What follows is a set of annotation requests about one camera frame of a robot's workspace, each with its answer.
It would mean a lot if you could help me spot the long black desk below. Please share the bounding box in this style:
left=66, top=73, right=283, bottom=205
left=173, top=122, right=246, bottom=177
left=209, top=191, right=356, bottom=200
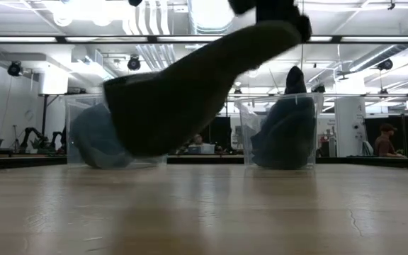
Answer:
left=0, top=153, right=408, bottom=171

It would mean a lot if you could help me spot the clear plastic bin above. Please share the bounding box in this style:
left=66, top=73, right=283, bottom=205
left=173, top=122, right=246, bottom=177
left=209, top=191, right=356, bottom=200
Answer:
left=233, top=91, right=326, bottom=171
left=64, top=93, right=169, bottom=169

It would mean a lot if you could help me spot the white round pillar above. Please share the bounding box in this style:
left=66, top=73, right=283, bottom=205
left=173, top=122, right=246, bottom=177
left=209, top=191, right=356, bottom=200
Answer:
left=334, top=96, right=366, bottom=158

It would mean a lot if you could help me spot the black ceiling spotlight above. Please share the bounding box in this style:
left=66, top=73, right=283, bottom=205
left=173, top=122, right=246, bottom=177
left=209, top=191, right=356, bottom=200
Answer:
left=127, top=55, right=142, bottom=72
left=7, top=60, right=24, bottom=77
left=377, top=58, right=395, bottom=72

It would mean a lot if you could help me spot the small white box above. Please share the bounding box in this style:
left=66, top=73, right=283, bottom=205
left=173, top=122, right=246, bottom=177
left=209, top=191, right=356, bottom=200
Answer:
left=188, top=143, right=216, bottom=155

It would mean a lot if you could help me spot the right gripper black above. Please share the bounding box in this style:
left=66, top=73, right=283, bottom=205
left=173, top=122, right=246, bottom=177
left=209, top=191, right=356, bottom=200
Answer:
left=227, top=0, right=313, bottom=44

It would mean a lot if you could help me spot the dark green cap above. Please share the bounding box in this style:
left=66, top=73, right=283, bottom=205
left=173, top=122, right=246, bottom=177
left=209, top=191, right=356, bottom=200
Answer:
left=102, top=20, right=306, bottom=159

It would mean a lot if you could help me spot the silver ventilation duct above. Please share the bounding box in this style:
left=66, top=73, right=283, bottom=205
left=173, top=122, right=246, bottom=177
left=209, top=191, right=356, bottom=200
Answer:
left=187, top=0, right=237, bottom=35

